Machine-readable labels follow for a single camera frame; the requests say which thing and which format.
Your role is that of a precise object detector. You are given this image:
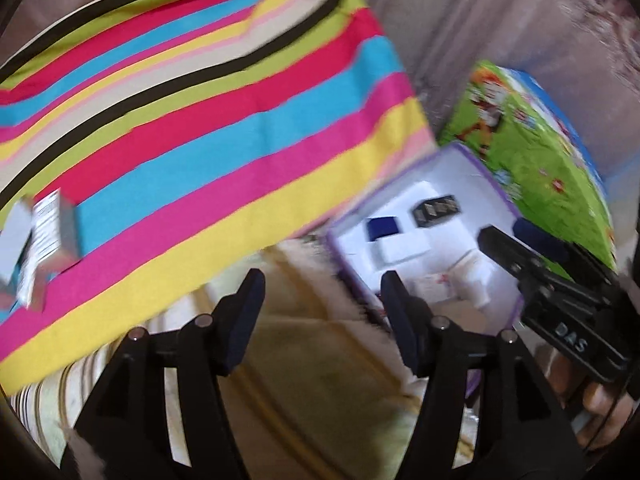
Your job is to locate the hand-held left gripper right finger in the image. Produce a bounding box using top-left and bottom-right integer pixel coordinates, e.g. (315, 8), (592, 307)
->
(381, 270), (587, 480)

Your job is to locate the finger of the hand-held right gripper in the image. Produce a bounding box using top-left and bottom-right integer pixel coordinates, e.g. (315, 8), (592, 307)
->
(477, 226), (551, 282)
(514, 217), (601, 272)

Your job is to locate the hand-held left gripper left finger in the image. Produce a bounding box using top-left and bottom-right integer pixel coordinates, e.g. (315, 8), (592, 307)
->
(60, 268), (267, 480)

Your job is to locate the large white cardboard box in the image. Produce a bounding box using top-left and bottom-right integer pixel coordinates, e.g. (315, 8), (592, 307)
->
(372, 230), (433, 271)

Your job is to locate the black printed box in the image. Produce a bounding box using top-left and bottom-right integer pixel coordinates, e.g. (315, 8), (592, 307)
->
(411, 195), (463, 228)

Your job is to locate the dark blue small box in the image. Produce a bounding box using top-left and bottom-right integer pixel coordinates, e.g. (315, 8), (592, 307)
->
(366, 216), (401, 241)

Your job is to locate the purple-edged white storage box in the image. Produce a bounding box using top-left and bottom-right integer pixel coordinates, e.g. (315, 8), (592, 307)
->
(324, 141), (527, 408)

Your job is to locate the person's right hand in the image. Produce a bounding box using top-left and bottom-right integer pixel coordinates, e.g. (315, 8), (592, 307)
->
(547, 350), (635, 420)

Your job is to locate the tall white cardboard box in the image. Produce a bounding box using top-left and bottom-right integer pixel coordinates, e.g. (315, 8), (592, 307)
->
(450, 250), (493, 308)

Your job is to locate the white box with red print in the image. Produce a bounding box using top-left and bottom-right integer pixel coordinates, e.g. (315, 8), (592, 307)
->
(412, 272), (456, 303)

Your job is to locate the beige striped cushion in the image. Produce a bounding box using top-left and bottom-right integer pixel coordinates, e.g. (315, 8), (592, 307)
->
(10, 240), (481, 480)

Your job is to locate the green printed box lid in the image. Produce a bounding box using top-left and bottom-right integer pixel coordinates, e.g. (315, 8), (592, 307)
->
(440, 60), (617, 271)

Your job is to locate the colourful striped cloth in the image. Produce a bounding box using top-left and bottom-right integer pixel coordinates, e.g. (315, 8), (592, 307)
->
(0, 0), (438, 396)

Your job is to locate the white box with text label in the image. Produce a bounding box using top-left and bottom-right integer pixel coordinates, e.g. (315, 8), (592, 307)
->
(0, 187), (83, 311)

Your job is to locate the floral curtain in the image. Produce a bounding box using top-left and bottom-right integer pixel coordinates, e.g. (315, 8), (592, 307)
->
(480, 0), (640, 91)

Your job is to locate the pinkish grey sofa cover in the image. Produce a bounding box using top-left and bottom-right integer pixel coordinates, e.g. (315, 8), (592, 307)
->
(345, 0), (640, 201)

